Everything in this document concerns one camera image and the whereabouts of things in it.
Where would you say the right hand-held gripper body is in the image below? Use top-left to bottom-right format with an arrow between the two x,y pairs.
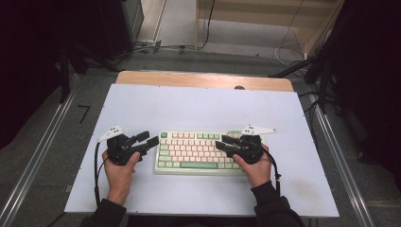
232,124 -> 278,166

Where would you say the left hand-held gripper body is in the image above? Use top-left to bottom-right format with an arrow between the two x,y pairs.
96,124 -> 142,166

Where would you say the green and cream keyboard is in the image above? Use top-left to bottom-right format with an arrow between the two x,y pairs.
153,129 -> 267,176

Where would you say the person's right hand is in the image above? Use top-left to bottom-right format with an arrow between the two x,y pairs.
232,145 -> 273,189

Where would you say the person's left hand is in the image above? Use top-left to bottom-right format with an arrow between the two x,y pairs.
101,150 -> 142,198

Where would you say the wooden table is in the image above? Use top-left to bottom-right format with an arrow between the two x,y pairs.
115,70 -> 295,93

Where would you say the black metal stand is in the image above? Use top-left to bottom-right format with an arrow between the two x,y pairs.
268,56 -> 335,115
58,44 -> 121,104

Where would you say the black cabinet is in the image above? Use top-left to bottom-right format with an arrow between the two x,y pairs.
96,0 -> 145,61

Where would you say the light wooden shelf unit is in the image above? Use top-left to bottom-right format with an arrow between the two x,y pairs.
194,0 -> 345,59

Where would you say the dark curtain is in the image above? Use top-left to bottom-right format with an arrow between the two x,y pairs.
0,0 -> 67,150

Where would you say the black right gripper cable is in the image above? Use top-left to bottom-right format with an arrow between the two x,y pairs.
261,146 -> 283,199

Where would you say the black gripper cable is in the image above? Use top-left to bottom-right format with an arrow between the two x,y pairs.
261,146 -> 283,199
93,141 -> 110,206

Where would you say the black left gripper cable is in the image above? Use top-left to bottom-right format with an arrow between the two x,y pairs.
93,141 -> 110,206

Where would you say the metal floor rail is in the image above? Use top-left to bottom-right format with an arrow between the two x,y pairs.
309,94 -> 376,227
0,90 -> 78,227

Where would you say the black hanging cable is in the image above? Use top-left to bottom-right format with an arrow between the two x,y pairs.
198,0 -> 218,50

